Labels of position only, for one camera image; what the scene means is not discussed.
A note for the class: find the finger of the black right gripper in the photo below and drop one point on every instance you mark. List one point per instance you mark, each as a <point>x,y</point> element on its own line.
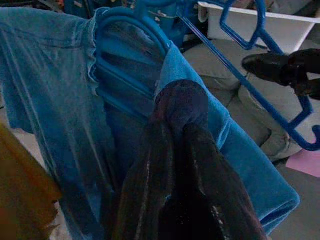
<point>267,67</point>

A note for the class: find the pink foam mat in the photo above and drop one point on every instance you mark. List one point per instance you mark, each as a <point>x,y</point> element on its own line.
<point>305,163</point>

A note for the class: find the blue plastic hanger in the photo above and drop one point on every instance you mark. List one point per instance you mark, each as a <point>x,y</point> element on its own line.
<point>125,82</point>
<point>305,107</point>

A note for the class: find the blue shirt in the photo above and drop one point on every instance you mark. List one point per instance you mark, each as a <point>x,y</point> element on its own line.
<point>50,87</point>

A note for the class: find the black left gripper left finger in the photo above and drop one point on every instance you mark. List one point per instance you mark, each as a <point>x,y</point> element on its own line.
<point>150,175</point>

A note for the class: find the grey green leather sofa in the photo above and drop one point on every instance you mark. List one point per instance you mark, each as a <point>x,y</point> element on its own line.
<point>225,70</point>

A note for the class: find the white storage box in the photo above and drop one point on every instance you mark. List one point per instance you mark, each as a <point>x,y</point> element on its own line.
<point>275,30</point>

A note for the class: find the yellow shirt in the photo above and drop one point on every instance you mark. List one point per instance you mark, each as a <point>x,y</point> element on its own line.
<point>20,187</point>

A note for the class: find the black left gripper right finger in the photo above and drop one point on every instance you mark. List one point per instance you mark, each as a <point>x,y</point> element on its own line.
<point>212,195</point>

